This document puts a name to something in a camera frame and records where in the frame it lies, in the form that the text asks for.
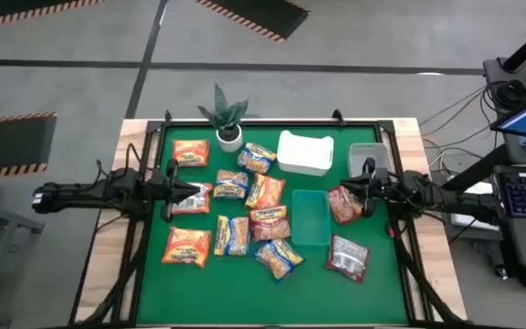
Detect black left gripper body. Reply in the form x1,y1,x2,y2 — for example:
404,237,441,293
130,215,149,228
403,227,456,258
146,158,182,224

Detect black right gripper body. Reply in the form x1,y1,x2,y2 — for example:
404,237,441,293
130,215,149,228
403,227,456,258
362,157,390,219

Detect orange Maruchan noodle pack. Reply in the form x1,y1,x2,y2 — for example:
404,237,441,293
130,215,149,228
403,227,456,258
161,226,213,269
244,172,287,210
171,181,215,216
172,139,211,168

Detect red Maruchan noodle pack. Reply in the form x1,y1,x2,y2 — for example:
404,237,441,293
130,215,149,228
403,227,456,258
324,233,372,284
327,185,364,226
247,204,292,243

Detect blue Maruchan noodle pack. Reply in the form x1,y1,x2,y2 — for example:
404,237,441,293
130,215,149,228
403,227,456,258
213,215,251,257
253,238,306,281
212,169,250,200
237,142,279,175

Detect grey translucent plastic bin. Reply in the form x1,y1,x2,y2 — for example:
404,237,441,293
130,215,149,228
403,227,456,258
347,142,395,180

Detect teal translucent plastic bin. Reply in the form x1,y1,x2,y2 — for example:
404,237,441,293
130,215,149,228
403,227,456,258
290,189,331,247

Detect white plastic bin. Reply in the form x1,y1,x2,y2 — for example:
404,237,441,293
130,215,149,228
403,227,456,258
276,129,336,178

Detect green plant in white pot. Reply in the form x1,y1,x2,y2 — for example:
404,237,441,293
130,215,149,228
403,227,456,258
197,82,251,154

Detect small white board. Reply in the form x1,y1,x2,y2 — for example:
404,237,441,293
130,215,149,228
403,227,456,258
447,175,495,228

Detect green table mat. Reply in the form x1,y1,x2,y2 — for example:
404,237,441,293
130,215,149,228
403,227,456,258
135,125,409,325

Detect black hazard-striped floor mat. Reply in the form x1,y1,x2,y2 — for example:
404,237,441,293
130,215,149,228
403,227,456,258
0,111,58,179
0,0,105,31
193,0,311,45

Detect yellow floor cable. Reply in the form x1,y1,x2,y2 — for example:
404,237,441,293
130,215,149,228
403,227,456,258
420,89,488,138

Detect coiled black cable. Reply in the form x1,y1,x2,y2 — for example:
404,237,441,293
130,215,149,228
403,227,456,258
493,80,526,111

